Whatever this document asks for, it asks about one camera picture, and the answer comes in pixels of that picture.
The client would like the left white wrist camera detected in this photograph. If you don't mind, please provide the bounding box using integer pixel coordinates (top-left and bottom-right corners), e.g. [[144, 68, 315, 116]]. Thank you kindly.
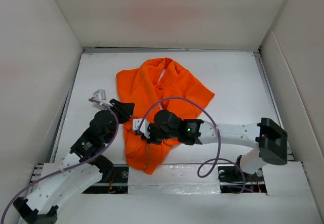
[[89, 89, 111, 108]]

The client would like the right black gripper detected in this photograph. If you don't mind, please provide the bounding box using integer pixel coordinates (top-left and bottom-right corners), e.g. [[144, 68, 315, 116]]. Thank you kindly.
[[141, 122, 178, 145]]

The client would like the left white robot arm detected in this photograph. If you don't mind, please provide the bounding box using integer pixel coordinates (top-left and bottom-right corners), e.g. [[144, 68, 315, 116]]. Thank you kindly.
[[13, 98, 135, 223]]

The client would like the orange zip jacket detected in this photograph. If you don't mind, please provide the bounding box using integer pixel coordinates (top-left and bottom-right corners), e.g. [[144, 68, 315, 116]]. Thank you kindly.
[[116, 58, 215, 174]]

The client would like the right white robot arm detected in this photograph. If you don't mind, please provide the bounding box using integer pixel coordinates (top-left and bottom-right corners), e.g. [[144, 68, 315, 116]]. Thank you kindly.
[[132, 110, 288, 181]]

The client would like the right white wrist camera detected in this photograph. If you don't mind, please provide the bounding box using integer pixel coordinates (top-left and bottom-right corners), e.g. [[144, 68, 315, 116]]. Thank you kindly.
[[132, 118, 149, 138]]

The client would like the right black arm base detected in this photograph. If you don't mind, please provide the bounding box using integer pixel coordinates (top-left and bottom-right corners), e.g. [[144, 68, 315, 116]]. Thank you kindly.
[[218, 165, 267, 194]]

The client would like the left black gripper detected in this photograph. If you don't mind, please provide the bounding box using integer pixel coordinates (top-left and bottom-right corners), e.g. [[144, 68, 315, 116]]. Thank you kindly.
[[102, 99, 134, 144]]

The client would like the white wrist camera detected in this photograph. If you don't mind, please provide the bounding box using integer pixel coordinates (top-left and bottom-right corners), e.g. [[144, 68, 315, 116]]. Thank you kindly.
[[89, 89, 111, 108], [132, 118, 149, 138]]

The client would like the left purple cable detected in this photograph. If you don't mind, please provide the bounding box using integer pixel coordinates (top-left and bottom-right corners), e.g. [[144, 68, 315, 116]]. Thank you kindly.
[[1, 97, 119, 224]]

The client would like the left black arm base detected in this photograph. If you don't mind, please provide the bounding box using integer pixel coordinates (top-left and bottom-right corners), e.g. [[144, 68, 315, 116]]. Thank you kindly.
[[83, 155, 129, 194]]

